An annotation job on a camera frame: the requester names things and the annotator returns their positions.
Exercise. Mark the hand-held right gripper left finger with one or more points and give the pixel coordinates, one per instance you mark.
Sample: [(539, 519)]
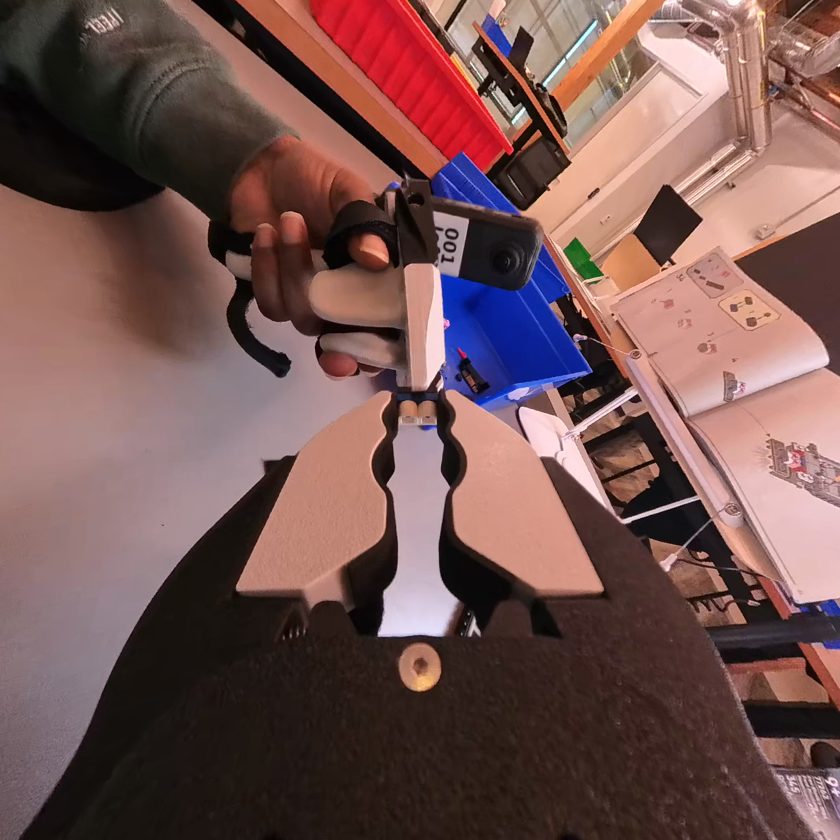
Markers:
[(322, 525)]

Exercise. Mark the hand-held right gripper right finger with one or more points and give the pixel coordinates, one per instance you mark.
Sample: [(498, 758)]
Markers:
[(519, 525)]

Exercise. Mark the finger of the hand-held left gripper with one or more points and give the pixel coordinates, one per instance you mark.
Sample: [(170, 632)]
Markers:
[(420, 328)]

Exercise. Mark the lego pieces pile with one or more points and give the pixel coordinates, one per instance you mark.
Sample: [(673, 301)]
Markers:
[(470, 372)]

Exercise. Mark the small tan lego piece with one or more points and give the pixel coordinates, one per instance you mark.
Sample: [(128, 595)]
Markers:
[(419, 411)]

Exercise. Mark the blue plastic bin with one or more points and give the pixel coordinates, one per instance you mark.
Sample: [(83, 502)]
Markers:
[(525, 335)]

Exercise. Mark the lego instruction booklet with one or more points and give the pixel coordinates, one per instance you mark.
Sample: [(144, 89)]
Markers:
[(709, 328)]

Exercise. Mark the green box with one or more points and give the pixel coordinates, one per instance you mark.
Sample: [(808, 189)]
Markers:
[(582, 260)]

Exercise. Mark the white book stand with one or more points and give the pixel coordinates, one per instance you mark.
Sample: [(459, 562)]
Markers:
[(565, 446)]

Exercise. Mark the black standing desk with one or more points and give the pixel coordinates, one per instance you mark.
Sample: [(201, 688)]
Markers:
[(532, 164)]

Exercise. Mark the cardboard box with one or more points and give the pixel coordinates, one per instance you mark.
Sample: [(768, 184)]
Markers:
[(630, 263)]

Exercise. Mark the black computer monitor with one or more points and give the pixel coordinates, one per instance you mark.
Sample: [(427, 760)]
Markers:
[(667, 226)]

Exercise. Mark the red bin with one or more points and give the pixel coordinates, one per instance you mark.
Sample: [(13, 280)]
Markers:
[(407, 66)]

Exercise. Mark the wooden ceiling beam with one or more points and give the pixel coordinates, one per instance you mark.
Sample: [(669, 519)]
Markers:
[(610, 46)]

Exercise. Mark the silver ventilation duct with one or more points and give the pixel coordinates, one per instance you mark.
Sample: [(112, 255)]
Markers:
[(751, 79)]

